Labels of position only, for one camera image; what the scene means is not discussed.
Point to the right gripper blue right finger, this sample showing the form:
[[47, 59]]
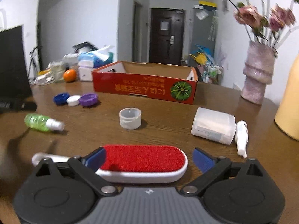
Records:
[[213, 170]]

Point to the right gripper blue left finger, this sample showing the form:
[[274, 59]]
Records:
[[86, 167]]

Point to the green spray bottle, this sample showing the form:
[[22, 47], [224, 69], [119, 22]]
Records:
[[43, 123]]

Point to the blue bottle cap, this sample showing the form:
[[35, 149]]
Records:
[[61, 99]]

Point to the red lint brush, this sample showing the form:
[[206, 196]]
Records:
[[143, 164]]

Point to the translucent plastic box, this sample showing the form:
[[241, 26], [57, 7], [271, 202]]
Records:
[[214, 125]]

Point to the white bottle cap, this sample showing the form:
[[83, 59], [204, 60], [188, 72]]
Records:
[[73, 100]]

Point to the grey tape roll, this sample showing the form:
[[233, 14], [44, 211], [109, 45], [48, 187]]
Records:
[[130, 118]]

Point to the purple bottle cap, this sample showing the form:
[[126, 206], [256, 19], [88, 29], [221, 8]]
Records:
[[88, 100]]

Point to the black monitor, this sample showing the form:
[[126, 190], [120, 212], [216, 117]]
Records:
[[13, 73]]

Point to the orange fruit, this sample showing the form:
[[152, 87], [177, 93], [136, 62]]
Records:
[[70, 76]]

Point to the black items on container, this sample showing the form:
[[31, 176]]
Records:
[[86, 44]]

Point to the yellow container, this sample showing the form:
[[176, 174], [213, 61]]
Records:
[[287, 117]]

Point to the red cardboard box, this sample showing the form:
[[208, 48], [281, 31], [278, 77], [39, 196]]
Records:
[[151, 80]]

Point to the metal storage cart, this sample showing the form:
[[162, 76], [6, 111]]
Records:
[[212, 74]]

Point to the blue tissue pack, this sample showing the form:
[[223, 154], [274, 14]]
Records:
[[96, 58]]

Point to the pink textured vase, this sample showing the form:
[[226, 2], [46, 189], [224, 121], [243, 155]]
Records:
[[258, 69]]

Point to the grey refrigerator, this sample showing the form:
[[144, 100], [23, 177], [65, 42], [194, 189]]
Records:
[[204, 29]]

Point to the dark front door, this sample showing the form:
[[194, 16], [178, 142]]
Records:
[[166, 36]]

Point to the dried pink roses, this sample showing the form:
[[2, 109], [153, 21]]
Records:
[[270, 27]]

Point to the camera tripod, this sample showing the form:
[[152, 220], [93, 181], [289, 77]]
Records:
[[33, 70]]

